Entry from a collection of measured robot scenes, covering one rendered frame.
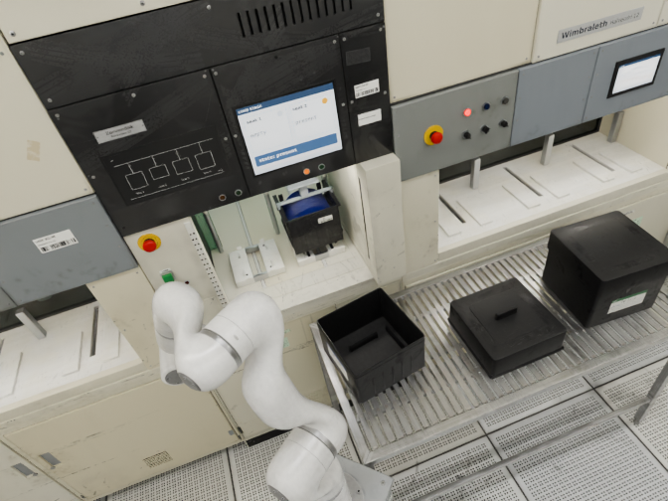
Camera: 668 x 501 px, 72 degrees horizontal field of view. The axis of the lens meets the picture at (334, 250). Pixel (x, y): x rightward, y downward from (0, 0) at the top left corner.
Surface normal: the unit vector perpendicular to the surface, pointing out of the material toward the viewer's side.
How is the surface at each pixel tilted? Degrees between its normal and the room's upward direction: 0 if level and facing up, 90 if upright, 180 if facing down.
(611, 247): 0
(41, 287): 90
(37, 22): 86
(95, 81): 90
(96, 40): 90
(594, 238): 0
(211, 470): 0
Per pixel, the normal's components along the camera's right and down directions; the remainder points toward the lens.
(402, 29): 0.32, 0.60
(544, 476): -0.15, -0.73
